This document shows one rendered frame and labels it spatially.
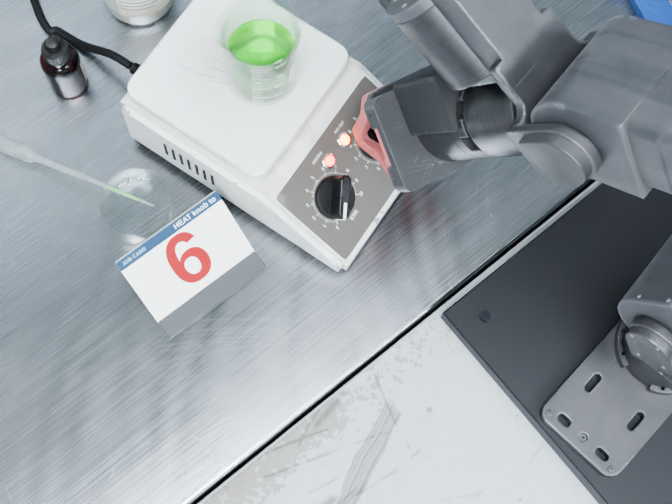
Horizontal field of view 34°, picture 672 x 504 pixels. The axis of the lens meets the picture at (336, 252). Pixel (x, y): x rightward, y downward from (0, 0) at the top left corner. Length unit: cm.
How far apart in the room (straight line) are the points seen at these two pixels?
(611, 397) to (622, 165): 28
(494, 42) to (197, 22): 28
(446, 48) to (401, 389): 30
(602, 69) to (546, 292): 30
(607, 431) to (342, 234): 24
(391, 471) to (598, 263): 22
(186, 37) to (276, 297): 20
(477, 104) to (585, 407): 26
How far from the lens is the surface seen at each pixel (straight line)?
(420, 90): 68
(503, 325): 82
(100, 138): 87
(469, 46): 61
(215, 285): 82
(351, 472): 81
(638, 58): 57
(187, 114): 78
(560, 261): 84
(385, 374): 82
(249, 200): 80
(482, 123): 65
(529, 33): 61
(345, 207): 78
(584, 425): 81
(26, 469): 82
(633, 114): 55
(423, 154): 71
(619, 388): 82
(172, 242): 80
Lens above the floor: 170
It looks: 74 degrees down
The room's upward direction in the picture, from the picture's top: 11 degrees clockwise
